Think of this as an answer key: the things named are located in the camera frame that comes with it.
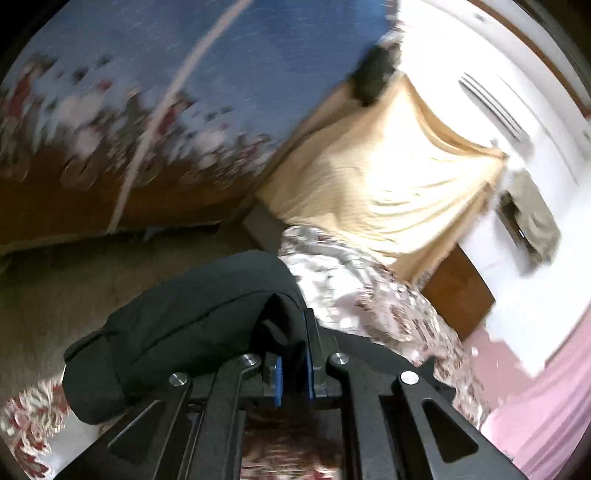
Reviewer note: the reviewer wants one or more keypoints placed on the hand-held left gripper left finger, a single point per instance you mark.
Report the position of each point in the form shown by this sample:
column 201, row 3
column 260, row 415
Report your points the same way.
column 277, row 385

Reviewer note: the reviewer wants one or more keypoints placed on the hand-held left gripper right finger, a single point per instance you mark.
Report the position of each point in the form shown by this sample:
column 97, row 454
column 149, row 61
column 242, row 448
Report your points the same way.
column 308, row 364

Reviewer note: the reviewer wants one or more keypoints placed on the black padded jacket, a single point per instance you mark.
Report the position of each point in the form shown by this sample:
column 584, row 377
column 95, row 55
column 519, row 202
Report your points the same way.
column 194, row 318

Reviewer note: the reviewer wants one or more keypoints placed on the floral satin bedspread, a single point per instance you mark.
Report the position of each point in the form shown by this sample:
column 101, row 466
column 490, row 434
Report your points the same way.
column 369, row 300

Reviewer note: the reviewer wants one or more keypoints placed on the wooden headboard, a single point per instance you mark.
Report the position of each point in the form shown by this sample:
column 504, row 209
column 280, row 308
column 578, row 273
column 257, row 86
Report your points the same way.
column 457, row 295

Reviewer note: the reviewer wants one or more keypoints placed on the yellow dotted cloth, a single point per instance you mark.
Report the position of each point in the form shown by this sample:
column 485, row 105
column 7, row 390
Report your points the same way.
column 383, row 184

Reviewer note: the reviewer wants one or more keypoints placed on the pink curtain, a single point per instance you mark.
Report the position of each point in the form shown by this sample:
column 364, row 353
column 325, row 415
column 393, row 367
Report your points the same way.
column 545, row 406

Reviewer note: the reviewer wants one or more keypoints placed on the grey hanging cloth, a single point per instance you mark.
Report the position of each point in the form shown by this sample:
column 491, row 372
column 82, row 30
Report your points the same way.
column 533, row 217

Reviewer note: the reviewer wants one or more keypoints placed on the dark bundle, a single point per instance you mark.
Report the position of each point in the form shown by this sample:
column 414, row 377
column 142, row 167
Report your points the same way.
column 374, row 74

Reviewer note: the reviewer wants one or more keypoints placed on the blue printed wall cloth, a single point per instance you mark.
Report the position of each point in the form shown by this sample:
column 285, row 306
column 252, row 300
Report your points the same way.
column 138, row 92

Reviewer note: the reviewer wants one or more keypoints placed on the wooden wall trim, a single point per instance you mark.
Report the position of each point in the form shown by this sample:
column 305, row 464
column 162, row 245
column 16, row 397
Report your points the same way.
column 531, row 46

